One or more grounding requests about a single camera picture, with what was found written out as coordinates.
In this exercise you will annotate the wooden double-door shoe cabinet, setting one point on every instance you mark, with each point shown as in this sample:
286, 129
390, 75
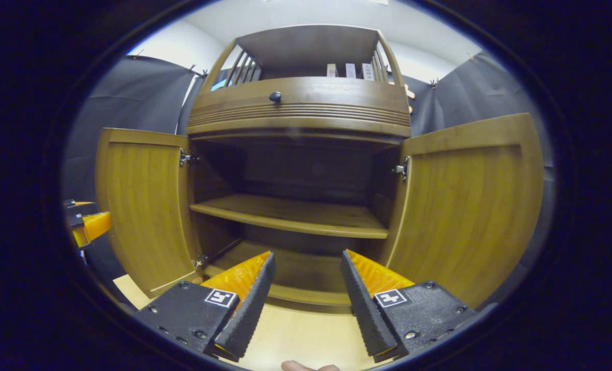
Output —
306, 111

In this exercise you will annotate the wooden cabinet door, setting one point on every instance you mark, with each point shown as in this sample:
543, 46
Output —
465, 206
146, 206

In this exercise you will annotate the grey book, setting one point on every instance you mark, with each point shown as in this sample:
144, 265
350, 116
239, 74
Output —
351, 70

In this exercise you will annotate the black backdrop cloth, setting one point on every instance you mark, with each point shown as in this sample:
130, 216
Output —
136, 93

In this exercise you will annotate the metal door hinge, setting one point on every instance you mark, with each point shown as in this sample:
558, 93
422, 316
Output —
186, 157
200, 262
401, 168

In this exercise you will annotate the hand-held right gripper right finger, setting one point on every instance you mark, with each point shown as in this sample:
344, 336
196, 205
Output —
365, 314

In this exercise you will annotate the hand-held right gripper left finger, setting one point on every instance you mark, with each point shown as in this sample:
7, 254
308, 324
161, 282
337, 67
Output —
244, 314

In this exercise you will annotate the black round drawer knob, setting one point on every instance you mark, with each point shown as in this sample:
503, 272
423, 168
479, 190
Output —
275, 96

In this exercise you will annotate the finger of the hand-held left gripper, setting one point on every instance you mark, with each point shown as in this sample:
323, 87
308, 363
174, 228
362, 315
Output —
95, 226
82, 207

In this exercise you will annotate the wooden inner cabinet shelf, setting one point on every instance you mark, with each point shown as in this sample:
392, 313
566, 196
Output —
295, 214

